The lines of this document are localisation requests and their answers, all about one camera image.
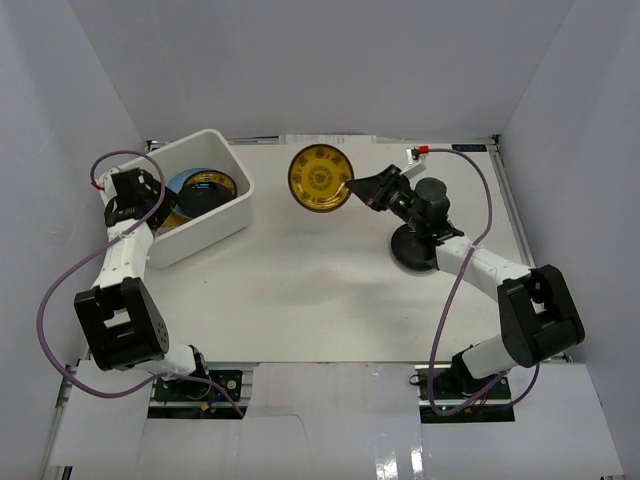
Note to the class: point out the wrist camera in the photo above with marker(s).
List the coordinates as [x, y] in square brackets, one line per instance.
[104, 183]
[415, 161]

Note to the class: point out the white plastic bin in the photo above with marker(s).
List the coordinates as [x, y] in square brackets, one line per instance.
[208, 149]

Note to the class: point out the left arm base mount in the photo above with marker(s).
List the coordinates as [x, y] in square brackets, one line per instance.
[180, 400]

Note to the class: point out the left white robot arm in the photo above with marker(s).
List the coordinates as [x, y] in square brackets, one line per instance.
[122, 324]

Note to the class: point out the dark label on table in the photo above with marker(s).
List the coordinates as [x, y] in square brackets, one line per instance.
[469, 148]

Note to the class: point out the glossy black plate with rim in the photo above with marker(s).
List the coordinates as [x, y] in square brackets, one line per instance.
[199, 198]

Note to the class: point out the paper label at back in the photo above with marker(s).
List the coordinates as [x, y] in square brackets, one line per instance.
[330, 139]

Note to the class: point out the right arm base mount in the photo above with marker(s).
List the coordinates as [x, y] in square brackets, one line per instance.
[493, 407]

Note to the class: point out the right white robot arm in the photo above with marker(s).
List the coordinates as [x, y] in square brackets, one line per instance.
[471, 264]

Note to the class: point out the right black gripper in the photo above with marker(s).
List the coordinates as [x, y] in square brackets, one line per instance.
[374, 191]

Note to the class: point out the yellow patterned plate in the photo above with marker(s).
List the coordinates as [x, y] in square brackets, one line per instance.
[217, 177]
[317, 178]

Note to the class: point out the light blue plate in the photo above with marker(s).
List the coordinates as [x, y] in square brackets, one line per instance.
[180, 179]

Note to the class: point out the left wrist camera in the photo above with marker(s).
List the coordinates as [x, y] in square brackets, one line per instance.
[104, 183]

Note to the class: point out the aluminium frame rail right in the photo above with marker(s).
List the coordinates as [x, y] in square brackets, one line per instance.
[530, 250]

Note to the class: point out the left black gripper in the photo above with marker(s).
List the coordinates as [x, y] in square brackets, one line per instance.
[151, 198]

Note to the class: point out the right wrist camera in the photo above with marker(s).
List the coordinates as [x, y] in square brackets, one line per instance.
[415, 161]

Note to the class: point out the plain black plate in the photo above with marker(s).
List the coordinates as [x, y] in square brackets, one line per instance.
[415, 251]

